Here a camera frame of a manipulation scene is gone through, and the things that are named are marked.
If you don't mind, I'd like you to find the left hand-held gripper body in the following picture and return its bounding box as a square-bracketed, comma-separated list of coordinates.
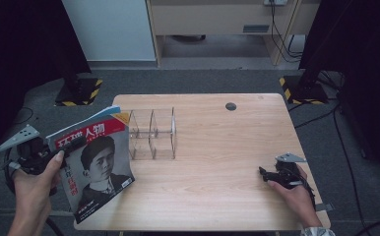
[0, 124, 61, 175]

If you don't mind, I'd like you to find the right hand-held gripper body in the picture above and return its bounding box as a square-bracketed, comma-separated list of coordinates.
[274, 152, 311, 191]

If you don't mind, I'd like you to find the magazine with portrait cover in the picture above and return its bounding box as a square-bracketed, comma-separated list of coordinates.
[45, 104, 136, 225]

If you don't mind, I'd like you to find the clear acrylic divider rack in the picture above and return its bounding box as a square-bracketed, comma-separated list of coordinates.
[124, 106, 178, 161]

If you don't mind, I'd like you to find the person's right hand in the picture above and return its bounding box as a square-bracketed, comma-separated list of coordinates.
[266, 163, 323, 229]

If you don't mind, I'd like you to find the person's left hand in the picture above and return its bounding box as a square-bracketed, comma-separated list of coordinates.
[11, 149, 66, 228]

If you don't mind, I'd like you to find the grey tape patch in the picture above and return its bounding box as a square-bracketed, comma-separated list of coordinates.
[315, 203, 335, 212]

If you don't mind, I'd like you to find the striped black stand base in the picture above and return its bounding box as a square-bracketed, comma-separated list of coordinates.
[54, 76, 103, 107]
[278, 74, 330, 106]

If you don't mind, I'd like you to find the black curtain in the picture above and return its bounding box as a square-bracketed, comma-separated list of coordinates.
[298, 0, 380, 188]
[0, 0, 93, 165]

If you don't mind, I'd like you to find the white cabinet panel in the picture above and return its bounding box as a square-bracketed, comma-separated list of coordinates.
[61, 0, 157, 62]

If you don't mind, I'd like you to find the light wooden desk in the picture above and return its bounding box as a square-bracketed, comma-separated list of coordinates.
[146, 0, 322, 68]

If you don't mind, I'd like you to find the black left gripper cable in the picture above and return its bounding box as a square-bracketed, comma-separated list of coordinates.
[0, 147, 66, 236]

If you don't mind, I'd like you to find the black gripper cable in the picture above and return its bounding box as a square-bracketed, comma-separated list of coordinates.
[294, 175, 318, 211]
[0, 147, 66, 236]

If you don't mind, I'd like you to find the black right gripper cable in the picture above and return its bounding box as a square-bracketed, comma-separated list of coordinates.
[294, 175, 318, 211]

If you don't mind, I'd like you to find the black floor cable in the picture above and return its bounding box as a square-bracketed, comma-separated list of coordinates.
[287, 99, 342, 130]
[332, 109, 368, 229]
[11, 106, 35, 126]
[354, 219, 380, 236]

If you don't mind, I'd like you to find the black hanging power cable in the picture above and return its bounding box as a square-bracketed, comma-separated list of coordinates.
[269, 3, 305, 64]

